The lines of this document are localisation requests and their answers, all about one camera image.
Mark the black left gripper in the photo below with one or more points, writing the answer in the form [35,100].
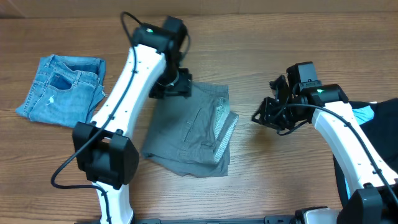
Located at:
[183,87]

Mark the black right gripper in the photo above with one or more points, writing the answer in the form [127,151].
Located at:
[267,117]

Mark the grey cotton shorts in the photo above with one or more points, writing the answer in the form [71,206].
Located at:
[190,136]

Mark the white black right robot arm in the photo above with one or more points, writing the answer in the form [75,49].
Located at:
[371,183]

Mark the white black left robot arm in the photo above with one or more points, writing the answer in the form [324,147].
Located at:
[103,147]

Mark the light blue garment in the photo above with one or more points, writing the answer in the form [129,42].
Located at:
[364,114]

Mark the black garment pile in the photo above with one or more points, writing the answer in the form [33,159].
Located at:
[382,129]

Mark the folded blue denim shorts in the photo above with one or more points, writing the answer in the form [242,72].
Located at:
[66,90]

